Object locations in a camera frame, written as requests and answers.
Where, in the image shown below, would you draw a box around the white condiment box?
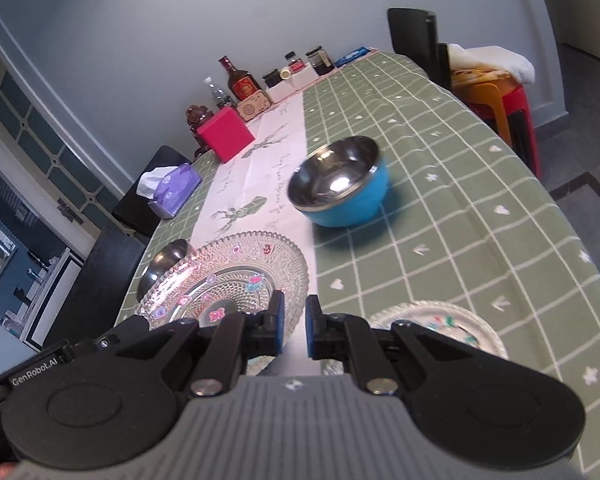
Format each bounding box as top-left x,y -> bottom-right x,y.
265,66 -> 318,104

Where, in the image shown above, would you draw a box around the black chair left near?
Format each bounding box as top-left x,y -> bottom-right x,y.
43,228 -> 145,349

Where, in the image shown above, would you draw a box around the white cloth on stool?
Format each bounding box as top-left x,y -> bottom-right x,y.
446,44 -> 535,84

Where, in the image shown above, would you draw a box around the brown liquor bottle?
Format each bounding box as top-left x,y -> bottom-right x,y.
219,56 -> 261,101

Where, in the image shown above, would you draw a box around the small clear glass floral plate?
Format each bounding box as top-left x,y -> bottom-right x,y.
322,300 -> 510,376

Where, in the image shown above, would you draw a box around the dark glass jar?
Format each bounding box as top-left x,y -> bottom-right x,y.
306,46 -> 335,76

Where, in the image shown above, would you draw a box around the blue steel-lined bowl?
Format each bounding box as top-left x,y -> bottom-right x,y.
287,136 -> 389,228

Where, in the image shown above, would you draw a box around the person's right hand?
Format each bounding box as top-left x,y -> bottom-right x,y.
0,463 -> 17,480

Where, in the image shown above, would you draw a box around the pink deer table runner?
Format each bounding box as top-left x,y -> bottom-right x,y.
188,94 -> 320,376

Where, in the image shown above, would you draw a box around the large clear glass floral plate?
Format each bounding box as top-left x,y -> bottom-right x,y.
135,230 -> 310,376

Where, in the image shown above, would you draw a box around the orange steel-lined bowl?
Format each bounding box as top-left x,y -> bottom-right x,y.
135,238 -> 194,302

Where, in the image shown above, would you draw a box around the blue packet on table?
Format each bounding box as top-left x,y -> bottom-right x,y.
334,47 -> 370,68

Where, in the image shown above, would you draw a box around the small beige radio box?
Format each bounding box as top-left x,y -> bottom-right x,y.
237,90 -> 272,122

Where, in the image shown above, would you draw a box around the clear plastic bottle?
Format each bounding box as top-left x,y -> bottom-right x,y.
204,77 -> 234,110

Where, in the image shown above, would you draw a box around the black chair right side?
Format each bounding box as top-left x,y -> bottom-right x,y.
387,8 -> 452,90

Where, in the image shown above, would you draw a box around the red orange plastic stools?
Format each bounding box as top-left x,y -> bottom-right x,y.
451,68 -> 541,178

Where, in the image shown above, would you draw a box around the purple tissue box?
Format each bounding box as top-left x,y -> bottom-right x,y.
138,162 -> 202,220

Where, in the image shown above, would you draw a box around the green checked tablecloth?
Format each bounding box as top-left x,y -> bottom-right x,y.
114,49 -> 600,480

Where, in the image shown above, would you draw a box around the magenta cube box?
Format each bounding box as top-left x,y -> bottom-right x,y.
197,107 -> 254,164

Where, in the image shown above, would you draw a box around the brown figurine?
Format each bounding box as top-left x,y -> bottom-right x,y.
186,104 -> 213,158

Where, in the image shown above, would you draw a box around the black lidded small jar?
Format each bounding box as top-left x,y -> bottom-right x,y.
262,68 -> 283,89

